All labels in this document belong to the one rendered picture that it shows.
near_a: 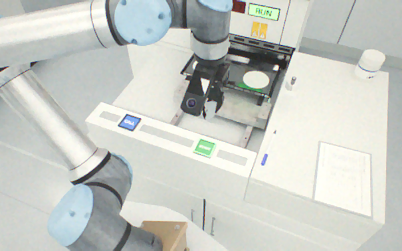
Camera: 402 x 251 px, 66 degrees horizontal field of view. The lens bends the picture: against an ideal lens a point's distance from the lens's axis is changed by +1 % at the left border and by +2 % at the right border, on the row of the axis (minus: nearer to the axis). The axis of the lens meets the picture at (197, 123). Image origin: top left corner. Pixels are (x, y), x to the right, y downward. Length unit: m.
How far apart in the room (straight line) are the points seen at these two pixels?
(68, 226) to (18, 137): 1.85
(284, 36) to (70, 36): 0.93
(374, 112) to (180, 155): 0.65
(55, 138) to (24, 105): 0.09
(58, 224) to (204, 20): 0.49
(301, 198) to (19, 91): 0.74
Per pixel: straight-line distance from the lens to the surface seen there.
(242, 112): 1.14
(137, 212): 1.00
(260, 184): 0.90
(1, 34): 0.58
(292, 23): 1.26
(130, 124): 1.00
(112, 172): 0.79
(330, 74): 1.25
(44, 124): 0.76
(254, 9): 1.26
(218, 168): 0.90
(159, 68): 1.41
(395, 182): 2.32
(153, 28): 0.46
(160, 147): 0.94
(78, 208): 0.69
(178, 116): 1.16
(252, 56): 1.36
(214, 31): 0.61
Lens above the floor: 1.72
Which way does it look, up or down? 50 degrees down
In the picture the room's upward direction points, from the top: straight up
